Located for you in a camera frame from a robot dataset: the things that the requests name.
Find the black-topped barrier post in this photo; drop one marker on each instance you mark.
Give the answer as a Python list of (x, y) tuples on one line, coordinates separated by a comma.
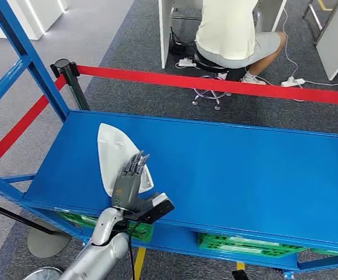
[(74, 87)]

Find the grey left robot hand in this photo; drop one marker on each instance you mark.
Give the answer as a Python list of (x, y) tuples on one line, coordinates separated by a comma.
[(127, 189)]

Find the white plastic shell part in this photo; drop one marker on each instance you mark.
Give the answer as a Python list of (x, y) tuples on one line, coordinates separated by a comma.
[(113, 150)]

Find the green plastic crate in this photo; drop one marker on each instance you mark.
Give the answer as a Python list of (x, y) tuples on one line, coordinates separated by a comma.
[(329, 252), (139, 232), (244, 245)]

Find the blue metal shelf rack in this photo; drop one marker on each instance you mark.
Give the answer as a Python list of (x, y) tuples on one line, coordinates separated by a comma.
[(216, 174)]

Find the person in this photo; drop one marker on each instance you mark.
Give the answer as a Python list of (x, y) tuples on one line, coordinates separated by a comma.
[(227, 31)]

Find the black swivel stool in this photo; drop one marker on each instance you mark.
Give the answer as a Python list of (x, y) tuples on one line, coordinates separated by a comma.
[(207, 63)]

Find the white display platform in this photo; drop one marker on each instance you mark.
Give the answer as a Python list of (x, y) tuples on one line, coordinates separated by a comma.
[(17, 19)]

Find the white power strip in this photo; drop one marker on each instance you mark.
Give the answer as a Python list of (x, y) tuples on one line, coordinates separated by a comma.
[(293, 82), (186, 62)]

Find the black box under desk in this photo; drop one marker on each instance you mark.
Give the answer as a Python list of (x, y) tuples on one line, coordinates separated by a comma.
[(177, 47)]

